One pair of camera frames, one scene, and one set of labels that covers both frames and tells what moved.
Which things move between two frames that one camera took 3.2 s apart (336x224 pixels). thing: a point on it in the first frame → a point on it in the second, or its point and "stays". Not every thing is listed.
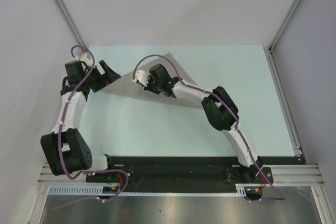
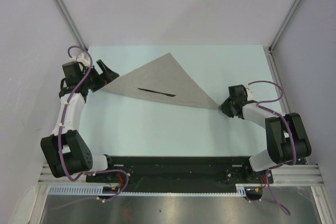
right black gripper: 149,87 → 223,107
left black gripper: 110,75 stays
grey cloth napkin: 125,85 stays
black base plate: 179,171 stays
